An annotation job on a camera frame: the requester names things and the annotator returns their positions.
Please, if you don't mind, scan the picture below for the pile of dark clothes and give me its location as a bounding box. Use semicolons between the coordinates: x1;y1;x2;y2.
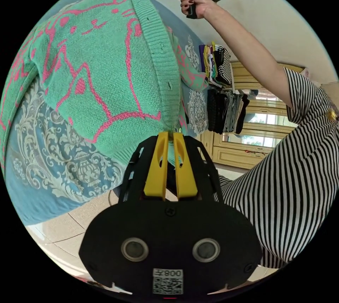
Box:
207;88;250;135

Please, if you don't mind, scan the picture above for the pile of colourful clothes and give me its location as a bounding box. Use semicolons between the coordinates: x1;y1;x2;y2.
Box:
198;41;234;89

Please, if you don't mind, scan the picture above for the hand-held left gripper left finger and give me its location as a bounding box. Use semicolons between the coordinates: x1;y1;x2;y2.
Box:
144;131;170;201

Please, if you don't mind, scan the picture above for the person's right hand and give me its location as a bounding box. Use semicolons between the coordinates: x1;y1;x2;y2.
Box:
180;0;217;19

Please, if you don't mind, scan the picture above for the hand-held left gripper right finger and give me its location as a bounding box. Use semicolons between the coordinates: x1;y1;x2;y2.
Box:
172;133;198;201

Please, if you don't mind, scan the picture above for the person's right forearm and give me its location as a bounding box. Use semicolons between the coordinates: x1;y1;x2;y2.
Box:
203;2;295;110

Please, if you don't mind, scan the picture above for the yellow wooden cupboard with mirrors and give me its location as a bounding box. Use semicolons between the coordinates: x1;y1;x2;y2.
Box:
201;60;305;171

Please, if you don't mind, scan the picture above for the green sweater with pink pattern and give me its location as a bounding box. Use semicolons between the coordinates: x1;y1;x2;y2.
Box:
0;0;210;172

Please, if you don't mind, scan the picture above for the person's body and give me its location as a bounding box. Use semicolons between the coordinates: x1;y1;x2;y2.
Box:
214;67;339;269

